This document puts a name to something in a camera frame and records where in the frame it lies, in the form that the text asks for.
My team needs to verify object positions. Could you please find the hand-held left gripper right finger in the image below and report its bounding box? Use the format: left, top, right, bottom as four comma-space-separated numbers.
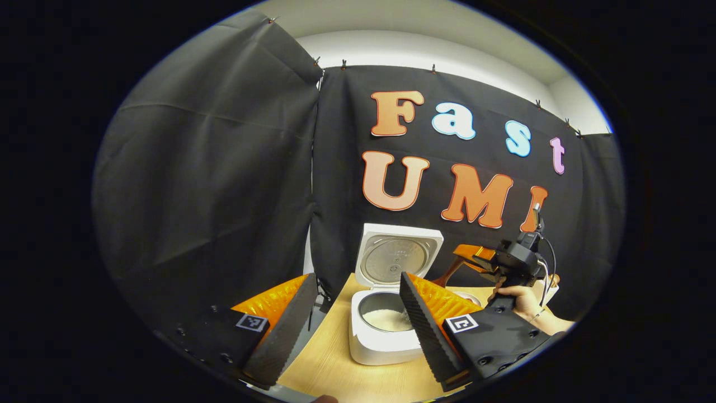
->
399, 271, 552, 392

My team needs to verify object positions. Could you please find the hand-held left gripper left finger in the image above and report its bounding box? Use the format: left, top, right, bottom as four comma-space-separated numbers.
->
162, 273, 319, 391

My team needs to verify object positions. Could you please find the brown wooden spoon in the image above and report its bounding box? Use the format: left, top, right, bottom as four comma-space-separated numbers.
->
430, 255, 468, 289

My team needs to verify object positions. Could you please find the white rice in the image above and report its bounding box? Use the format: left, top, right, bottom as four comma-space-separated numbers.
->
362, 308, 413, 332

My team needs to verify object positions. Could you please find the white rice cooker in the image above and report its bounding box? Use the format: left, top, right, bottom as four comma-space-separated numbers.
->
348, 223, 445, 366

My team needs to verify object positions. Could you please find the white round plate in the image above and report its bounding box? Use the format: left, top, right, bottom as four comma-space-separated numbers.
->
452, 289, 483, 308

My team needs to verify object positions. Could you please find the black backdrop cloth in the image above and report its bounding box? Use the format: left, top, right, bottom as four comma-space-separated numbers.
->
91, 10, 626, 331

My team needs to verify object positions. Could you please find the row of black cloth clips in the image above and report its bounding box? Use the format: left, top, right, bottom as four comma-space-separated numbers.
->
267, 16, 613, 138

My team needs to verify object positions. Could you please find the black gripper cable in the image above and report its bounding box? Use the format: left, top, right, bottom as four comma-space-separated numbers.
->
537, 235, 559, 308

